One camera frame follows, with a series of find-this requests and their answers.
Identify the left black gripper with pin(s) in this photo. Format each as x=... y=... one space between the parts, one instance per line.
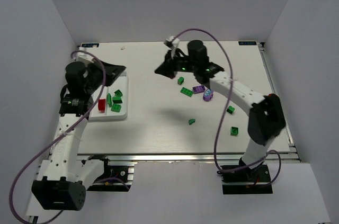
x=103 y=73

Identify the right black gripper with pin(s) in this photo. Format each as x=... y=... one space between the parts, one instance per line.
x=172 y=62

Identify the green curved lego brick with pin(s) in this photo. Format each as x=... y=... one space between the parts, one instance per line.
x=118 y=93

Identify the green lego plate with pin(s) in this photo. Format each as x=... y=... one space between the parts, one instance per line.
x=186 y=91
x=109 y=99

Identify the small red lego brick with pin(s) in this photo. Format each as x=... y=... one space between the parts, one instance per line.
x=101 y=105

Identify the green square lego brick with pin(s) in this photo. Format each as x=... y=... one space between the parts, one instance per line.
x=234 y=131
x=117 y=100
x=116 y=108

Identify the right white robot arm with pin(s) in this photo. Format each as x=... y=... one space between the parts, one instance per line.
x=265 y=115

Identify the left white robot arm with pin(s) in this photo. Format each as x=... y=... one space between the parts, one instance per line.
x=65 y=181

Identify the small green lego brick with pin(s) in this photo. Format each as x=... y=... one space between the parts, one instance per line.
x=180 y=80

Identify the white divided sorting tray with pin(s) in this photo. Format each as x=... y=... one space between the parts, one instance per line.
x=122 y=83

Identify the left blue table sticker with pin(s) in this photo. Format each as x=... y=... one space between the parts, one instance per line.
x=90 y=45

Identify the blue table sticker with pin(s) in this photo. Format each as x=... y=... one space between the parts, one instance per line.
x=90 y=45
x=247 y=43

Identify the purple flat lego plate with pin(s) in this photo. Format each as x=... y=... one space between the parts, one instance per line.
x=198 y=89

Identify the purple oval flower lego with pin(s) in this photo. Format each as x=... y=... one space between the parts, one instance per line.
x=208 y=95

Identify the right blue table sticker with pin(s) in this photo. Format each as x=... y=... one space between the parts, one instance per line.
x=247 y=43

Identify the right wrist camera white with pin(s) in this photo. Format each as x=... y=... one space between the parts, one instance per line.
x=172 y=42

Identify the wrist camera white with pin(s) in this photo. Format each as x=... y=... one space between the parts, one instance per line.
x=172 y=42
x=83 y=57

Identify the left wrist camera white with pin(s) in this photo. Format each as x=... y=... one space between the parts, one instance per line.
x=83 y=57

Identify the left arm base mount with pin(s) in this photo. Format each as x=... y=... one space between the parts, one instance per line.
x=117 y=175

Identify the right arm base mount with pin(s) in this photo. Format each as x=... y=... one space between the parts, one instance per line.
x=247 y=182

